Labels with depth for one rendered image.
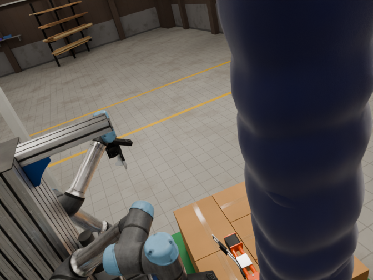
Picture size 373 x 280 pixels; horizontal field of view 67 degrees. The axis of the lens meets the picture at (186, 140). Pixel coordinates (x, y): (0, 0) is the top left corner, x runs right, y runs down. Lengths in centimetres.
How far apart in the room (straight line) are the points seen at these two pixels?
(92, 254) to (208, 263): 141
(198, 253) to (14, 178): 166
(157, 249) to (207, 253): 165
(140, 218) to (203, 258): 153
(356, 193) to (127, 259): 52
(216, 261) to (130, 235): 155
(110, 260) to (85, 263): 28
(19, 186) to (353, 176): 89
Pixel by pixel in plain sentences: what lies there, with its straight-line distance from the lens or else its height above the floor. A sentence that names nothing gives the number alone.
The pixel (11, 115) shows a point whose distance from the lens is 414.
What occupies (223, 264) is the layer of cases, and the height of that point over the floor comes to 54.
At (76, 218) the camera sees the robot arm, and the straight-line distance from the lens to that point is 160.
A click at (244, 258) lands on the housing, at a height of 110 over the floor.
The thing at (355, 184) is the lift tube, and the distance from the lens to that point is 59.
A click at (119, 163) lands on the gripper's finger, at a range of 165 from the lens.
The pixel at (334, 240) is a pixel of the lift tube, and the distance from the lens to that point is 65.
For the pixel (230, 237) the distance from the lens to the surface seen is 168.
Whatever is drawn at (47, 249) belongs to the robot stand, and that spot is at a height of 169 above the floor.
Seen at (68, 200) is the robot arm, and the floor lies 166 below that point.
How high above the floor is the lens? 240
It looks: 30 degrees down
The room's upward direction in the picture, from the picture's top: 15 degrees counter-clockwise
